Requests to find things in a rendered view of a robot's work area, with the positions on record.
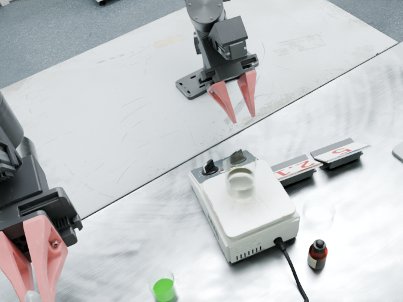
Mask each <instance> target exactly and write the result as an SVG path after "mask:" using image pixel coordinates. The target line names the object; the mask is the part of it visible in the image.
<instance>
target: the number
mask: <svg viewBox="0 0 403 302"><path fill-rule="evenodd" d="M364 146H367V145H365V144H359V143H353V144H350V145H348V146H345V147H342V148H340V149H337V150H334V151H332V152H329V153H326V154H323V155H321V156H318V158H321V159H325V160H329V159H332V158H335V157H337V156H340V155H343V154H345V153H348V152H351V151H354V150H356V149H359V148H361V147H364Z"/></svg>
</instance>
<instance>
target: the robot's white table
mask: <svg viewBox="0 0 403 302"><path fill-rule="evenodd" d="M223 5H224V9H225V11H226V16H227V19H231V18H233V17H236V16H241V18H242V21H243V24H244V26H245V29H246V32H247V34H248V39H247V40H246V46H247V51H249V52H250V53H251V54H254V53H256V54H257V57H258V59H259V66H257V67H255V70H256V72H257V77H256V83H255V95H254V102H255V117H251V115H250V113H249V111H248V108H247V106H246V104H245V101H244V98H243V96H242V94H241V91H240V89H239V86H238V84H237V80H236V81H233V82H231V83H227V84H225V85H226V88H227V92H228V95H229V97H230V101H231V104H232V107H233V110H234V114H235V117H236V121H237V123H235V124H233V122H232V121H231V120H230V118H229V117H228V115H227V114H226V112H225V111H224V110H223V108H222V107H221V106H220V105H219V104H218V103H217V102H216V101H215V100H214V99H213V98H212V97H211V96H210V95H209V94H208V93H207V92H206V93H204V94H202V95H200V96H199V97H197V98H195V99H192V100H188V99H187V98H186V97H185V96H184V95H183V94H182V93H181V92H180V91H179V89H178V88H177V87H176V85H175V81H176V80H179V79H180V78H182V77H185V76H187V75H188V74H191V73H193V72H194V71H197V70H199V69H200V68H202V67H203V60H202V55H197V53H196V50H195V47H194V32H195V29H194V26H193V24H192V22H191V20H190V17H189V15H188V13H187V8H186V7H185V8H182V9H181V10H178V11H175V12H174V13H171V14H169V15H167V16H164V17H162V18H160V19H158V20H156V21H153V22H151V23H148V24H147V25H144V26H142V27H140V28H137V29H135V30H133V31H131V32H129V33H126V34H124V35H122V36H120V37H117V38H115V39H114V40H111V41H109V42H106V43H104V44H102V45H100V46H97V47H95V48H93V49H90V50H88V51H86V52H84V53H81V54H79V55H77V56H75V57H73V58H70V59H68V60H66V61H63V62H61V63H59V64H57V65H54V66H52V67H50V68H48V69H46V70H44V71H41V72H39V73H36V74H34V75H32V76H30V77H28V78H25V79H23V80H21V81H18V82H17V83H14V84H12V85H10V86H7V87H5V88H3V89H1V90H0V91H1V92H2V94H3V96H4V98H5V99H6V101H7V102H8V104H9V106H10V107H11V109H12V111H13V113H14V114H15V116H16V117H17V119H18V121H19V122H20V124H21V126H22V127H23V130H24V136H25V137H28V138H29V139H30V140H31V141H32V142H33V143H34V145H35V148H36V151H37V156H38V160H39V163H40V166H41V168H42V169H43V171H44V172H45V175H46V179H47V183H48V186H49V189H52V188H55V187H58V186H60V187H62V188H63V189H64V191H65V192H66V194H67V195H68V197H69V199H70V201H71V202H72V204H73V206H74V207H75V209H76V211H77V212H78V214H79V216H80V218H81V221H82V220H84V219H85V218H87V217H89V216H90V215H92V214H94V213H96V212H98V211H100V210H101V209H103V208H105V207H107V206H109V205H110V204H112V203H114V202H115V201H117V200H120V199H121V198H123V197H125V196H126V195H128V194H130V193H132V192H134V191H135V190H137V189H139V188H141V187H142V186H144V185H146V184H148V183H150V182H151V181H153V180H155V179H157V178H159V177H161V176H162V175H164V174H166V173H168V172H169V171H171V170H173V169H175V168H177V167H178V166H180V165H182V164H184V163H186V162H188V161H189V160H191V159H192V158H195V157H196V156H198V155H200V154H202V153H203V152H205V151H207V150H209V149H211V148H213V147H214V146H216V145H218V144H220V143H222V142H223V141H225V140H227V139H229V138H230V137H232V136H234V135H236V134H238V133H240V132H241V131H243V130H244V129H247V128H249V127H250V126H252V125H254V124H255V123H257V122H259V121H261V120H263V119H265V118H266V117H268V116H270V115H271V114H274V113H275V112H277V111H279V110H280V109H282V108H284V107H286V106H288V105H290V104H291V103H293V102H295V101H297V100H298V99H301V98H302V97H304V96H306V95H307V94H309V93H311V92H313V91H315V90H317V89H318V88H320V87H322V86H324V85H326V84H327V83H329V82H331V81H332V80H334V79H336V78H338V77H340V76H342V75H343V74H345V73H347V72H349V71H351V70H353V69H354V68H356V67H358V66H359V65H361V64H363V63H365V62H367V61H369V60H370V59H372V58H374V57H376V56H378V55H379V54H381V53H383V52H385V51H386V50H388V49H390V48H392V47H394V46H395V45H397V44H398V42H397V41H395V40H393V39H392V38H390V37H388V36H387V35H385V34H383V33H382V32H380V31H378V30H376V29H375V28H373V27H372V26H369V25H368V24H366V23H365V22H363V21H361V20H359V19H358V18H356V17H354V16H353V15H351V14H350V13H348V12H346V11H344V10H343V9H341V8H339V7H337V6H336V5H334V4H332V3H331V2H329V1H327V0H231V1H228V2H223Z"/></svg>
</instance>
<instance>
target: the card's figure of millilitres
mask: <svg viewBox="0 0 403 302"><path fill-rule="evenodd" d="M315 164H318V162H315V161H312V160H307V161H304V162H301V163H299V164H296V165H293V166H290V167H288V168H285V169H283V170H279V171H277V172H274V174H275V175H276V177H277V179H278V178H280V177H283V176H286V175H288V174H291V173H294V172H297V171H299V170H302V169H304V168H308V167H310V166H313V165H315Z"/></svg>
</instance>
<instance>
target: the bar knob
mask: <svg viewBox="0 0 403 302"><path fill-rule="evenodd" d="M217 171H218V167H217V166H214V162H213V159H210V160H208V161H207V163H205V164H204V166H203V170H202V171H201V174H202V175H204V176H208V175H211V174H214V173H216V172H217Z"/></svg>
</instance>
